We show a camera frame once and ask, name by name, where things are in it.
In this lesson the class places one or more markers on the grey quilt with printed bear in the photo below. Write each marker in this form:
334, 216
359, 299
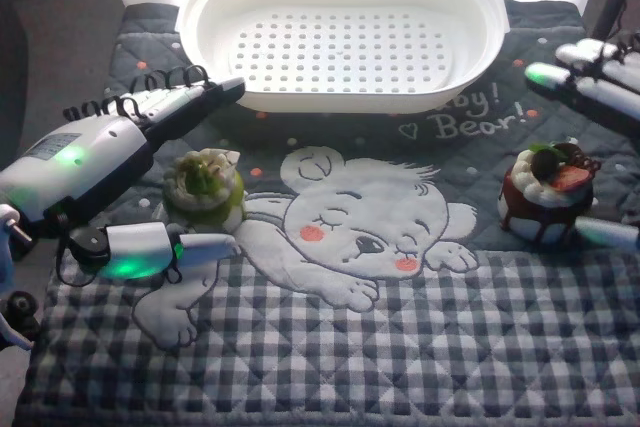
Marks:
320, 347

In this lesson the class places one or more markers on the green cream toy cake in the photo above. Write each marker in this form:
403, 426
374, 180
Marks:
200, 197

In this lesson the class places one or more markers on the white oval perforated basket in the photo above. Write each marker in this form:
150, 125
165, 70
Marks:
330, 52

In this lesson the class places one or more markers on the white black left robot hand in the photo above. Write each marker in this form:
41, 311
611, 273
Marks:
95, 157

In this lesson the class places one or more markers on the chocolate strawberry toy cake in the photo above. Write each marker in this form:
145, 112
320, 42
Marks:
542, 202

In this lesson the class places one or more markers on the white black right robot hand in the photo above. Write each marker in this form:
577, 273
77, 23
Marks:
600, 87

